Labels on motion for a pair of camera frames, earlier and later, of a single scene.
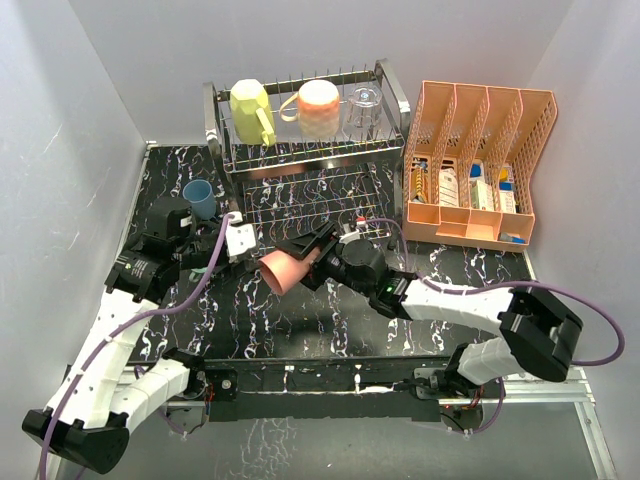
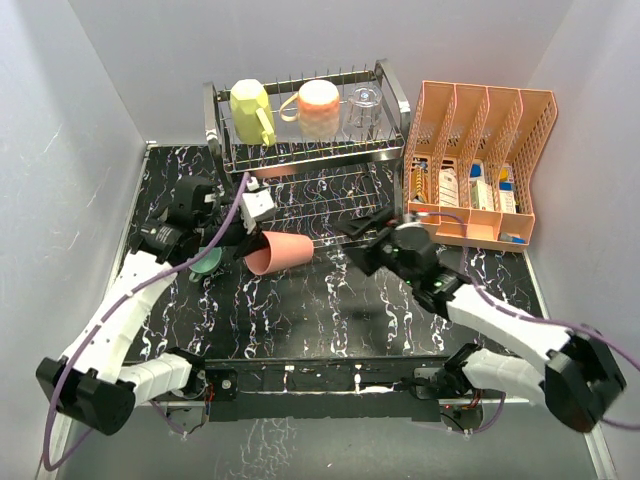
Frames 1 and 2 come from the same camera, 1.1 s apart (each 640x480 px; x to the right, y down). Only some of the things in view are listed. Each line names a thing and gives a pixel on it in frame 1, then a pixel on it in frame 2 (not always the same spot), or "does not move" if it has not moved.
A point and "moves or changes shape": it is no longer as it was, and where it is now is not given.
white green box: (482, 195) does not move
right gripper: (300, 246) to (361, 227)
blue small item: (506, 237) does not move
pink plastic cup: (284, 271) moves or changes shape
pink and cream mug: (318, 109) does not move
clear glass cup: (364, 116) does not move
